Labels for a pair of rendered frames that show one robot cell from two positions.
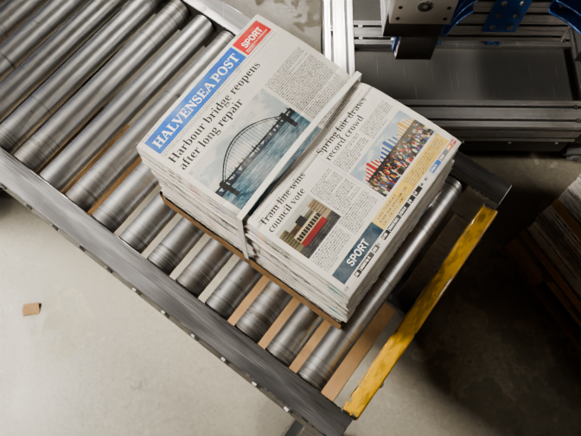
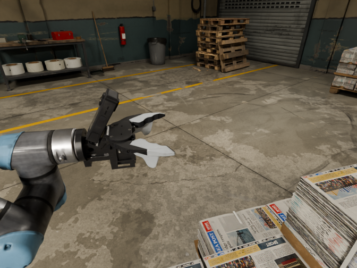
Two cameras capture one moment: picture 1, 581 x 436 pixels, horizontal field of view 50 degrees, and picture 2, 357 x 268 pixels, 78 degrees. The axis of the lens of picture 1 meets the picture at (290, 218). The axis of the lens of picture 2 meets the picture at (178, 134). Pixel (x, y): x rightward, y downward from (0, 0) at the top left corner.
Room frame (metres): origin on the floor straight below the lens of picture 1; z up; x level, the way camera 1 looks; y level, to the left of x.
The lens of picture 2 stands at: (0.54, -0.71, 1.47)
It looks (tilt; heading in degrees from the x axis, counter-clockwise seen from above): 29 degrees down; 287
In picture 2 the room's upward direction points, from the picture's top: straight up
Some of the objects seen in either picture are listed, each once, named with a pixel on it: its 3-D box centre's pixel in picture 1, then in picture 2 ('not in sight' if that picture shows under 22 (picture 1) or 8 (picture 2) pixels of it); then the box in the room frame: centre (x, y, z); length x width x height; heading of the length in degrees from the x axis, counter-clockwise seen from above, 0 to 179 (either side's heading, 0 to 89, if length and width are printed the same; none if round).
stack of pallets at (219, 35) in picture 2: not in sight; (221, 42); (1.35, -7.85, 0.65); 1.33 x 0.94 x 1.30; 59
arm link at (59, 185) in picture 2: not in sight; (42, 191); (0.94, -0.98, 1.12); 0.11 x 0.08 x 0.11; 118
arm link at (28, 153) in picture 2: not in sight; (30, 150); (0.95, -1.00, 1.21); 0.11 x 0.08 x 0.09; 28
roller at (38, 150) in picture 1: (106, 82); not in sight; (0.67, 0.37, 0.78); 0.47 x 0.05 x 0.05; 145
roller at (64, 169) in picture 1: (131, 99); not in sight; (0.63, 0.31, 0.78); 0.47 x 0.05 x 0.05; 145
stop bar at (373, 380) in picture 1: (424, 306); not in sight; (0.24, -0.23, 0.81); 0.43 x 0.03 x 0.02; 145
